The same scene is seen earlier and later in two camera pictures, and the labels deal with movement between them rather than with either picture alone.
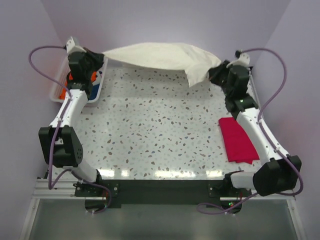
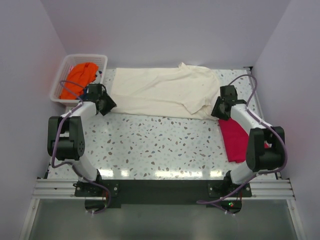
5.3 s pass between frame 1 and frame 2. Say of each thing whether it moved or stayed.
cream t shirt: moved
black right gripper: moved
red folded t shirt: stayed
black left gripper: moved
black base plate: stayed
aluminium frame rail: stayed
